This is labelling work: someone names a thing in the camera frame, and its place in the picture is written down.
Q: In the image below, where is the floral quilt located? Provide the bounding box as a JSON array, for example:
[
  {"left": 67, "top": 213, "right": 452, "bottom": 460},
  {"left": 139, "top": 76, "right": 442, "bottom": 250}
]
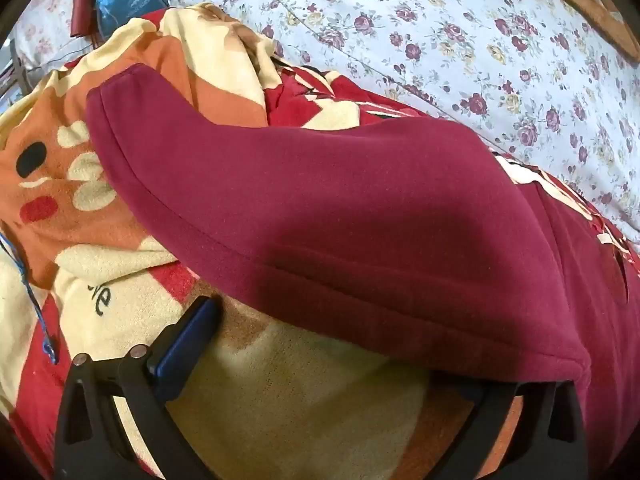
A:
[{"left": 165, "top": 0, "right": 640, "bottom": 241}]

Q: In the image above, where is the blue cord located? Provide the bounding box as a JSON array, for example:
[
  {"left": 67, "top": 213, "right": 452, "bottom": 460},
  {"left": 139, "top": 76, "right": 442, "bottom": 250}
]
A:
[{"left": 0, "top": 232, "right": 60, "bottom": 366}]

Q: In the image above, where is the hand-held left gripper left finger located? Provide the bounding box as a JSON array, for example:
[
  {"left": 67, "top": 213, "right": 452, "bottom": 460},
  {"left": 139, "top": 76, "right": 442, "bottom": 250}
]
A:
[{"left": 54, "top": 296, "right": 218, "bottom": 480}]

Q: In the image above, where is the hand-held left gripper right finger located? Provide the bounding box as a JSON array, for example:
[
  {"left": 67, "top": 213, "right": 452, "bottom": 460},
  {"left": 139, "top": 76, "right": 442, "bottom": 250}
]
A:
[{"left": 440, "top": 377, "right": 589, "bottom": 480}]

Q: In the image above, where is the floral bed sheet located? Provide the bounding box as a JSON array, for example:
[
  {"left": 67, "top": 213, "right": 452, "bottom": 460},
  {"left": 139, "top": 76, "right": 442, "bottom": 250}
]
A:
[{"left": 12, "top": 0, "right": 96, "bottom": 76}]

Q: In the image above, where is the red orange printed blanket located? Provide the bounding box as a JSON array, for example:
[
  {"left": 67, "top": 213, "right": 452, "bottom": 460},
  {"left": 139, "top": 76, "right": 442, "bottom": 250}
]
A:
[{"left": 0, "top": 2, "right": 640, "bottom": 480}]

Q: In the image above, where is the maroon fleece garment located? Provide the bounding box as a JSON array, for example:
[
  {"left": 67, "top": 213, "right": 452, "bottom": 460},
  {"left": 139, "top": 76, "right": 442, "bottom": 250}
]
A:
[{"left": 86, "top": 64, "right": 640, "bottom": 480}]

